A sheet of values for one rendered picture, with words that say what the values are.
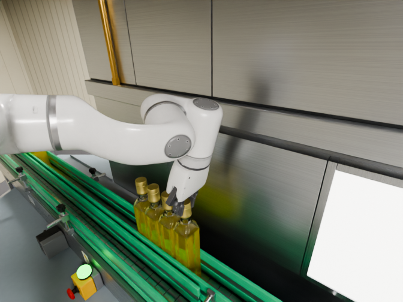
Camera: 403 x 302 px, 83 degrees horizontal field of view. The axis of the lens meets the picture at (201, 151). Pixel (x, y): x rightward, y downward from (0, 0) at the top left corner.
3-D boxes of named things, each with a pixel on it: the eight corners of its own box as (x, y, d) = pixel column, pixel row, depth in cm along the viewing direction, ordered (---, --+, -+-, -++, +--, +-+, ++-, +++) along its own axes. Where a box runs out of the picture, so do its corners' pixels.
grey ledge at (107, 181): (180, 237, 96) (178, 217, 92) (164, 251, 90) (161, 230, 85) (75, 169, 150) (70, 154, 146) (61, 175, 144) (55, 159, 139)
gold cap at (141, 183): (134, 192, 70) (132, 180, 68) (143, 187, 73) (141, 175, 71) (142, 196, 68) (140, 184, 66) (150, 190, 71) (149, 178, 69)
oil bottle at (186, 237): (201, 271, 72) (200, 219, 62) (189, 284, 68) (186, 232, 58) (188, 261, 75) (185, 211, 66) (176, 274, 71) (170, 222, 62)
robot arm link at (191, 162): (198, 132, 54) (196, 142, 56) (171, 145, 48) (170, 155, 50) (223, 147, 51) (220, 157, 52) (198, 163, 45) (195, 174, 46)
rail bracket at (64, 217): (76, 233, 88) (66, 205, 82) (56, 245, 83) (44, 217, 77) (71, 228, 90) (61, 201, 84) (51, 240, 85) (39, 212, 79)
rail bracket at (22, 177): (33, 190, 114) (23, 167, 108) (15, 198, 109) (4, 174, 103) (30, 187, 116) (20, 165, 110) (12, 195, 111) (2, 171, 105)
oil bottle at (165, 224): (187, 262, 75) (183, 211, 65) (174, 275, 71) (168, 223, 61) (175, 253, 78) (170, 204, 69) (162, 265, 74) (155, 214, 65)
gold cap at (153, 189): (163, 198, 67) (161, 186, 65) (153, 204, 65) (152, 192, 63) (155, 193, 69) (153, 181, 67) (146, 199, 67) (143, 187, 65)
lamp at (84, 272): (95, 272, 78) (92, 267, 77) (81, 283, 75) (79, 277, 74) (88, 265, 81) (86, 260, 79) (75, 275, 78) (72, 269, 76)
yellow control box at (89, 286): (104, 286, 82) (99, 272, 78) (84, 303, 76) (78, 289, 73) (94, 275, 86) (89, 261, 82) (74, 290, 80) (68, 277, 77)
